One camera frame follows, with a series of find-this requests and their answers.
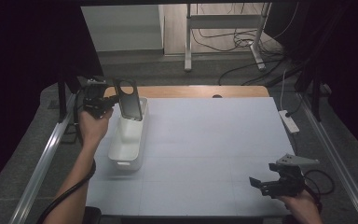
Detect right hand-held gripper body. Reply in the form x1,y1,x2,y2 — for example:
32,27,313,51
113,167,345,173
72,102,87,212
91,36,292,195
258,153,321,200

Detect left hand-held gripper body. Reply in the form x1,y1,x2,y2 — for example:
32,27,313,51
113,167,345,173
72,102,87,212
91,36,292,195
82,77,114,120

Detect clear phone case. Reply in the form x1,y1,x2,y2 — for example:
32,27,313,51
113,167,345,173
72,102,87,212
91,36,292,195
113,77,145,122

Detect white plastic storage bin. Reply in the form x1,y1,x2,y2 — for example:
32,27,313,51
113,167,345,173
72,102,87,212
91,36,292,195
107,96,150,172

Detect person's right hand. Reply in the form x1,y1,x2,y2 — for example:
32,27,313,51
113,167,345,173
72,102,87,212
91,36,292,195
279,189,324,224

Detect person's left hand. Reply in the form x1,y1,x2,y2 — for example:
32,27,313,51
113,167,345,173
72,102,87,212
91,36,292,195
78,107,115,150

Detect black metal stand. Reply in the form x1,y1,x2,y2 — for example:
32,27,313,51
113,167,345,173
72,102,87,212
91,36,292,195
56,72,90,123
293,70,324,122

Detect black floor socket plate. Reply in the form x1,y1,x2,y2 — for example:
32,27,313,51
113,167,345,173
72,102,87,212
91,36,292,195
60,122,83,145

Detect white power strip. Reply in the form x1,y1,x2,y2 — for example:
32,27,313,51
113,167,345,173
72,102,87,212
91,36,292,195
278,109,301,134

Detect white table cover sheet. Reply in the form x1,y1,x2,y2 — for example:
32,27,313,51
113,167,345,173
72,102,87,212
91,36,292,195
85,96,296,217

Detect white cabinet panel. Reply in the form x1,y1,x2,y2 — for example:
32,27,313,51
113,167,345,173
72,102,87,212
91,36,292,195
80,4,166,53

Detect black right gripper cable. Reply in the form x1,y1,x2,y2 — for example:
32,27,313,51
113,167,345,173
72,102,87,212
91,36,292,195
302,169,336,216

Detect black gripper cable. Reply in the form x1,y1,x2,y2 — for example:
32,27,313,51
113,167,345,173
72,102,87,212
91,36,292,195
302,169,336,216
36,85,98,224

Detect aluminium floor rail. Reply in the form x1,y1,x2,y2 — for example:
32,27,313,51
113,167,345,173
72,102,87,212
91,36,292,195
297,92,358,224
8,92,79,224

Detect black plug cable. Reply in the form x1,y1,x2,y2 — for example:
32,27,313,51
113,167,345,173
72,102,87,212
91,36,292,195
285,92,306,119

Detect white power cable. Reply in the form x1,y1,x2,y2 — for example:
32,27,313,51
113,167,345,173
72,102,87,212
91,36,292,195
279,68,288,112

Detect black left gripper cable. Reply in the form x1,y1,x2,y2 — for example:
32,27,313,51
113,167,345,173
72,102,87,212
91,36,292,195
36,85,98,224

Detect tangle of black floor cables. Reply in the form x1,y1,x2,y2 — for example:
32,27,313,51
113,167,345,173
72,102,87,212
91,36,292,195
190,3,296,87

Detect white metal desk frame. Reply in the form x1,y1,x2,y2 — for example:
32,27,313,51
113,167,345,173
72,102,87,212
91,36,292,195
184,3,273,73

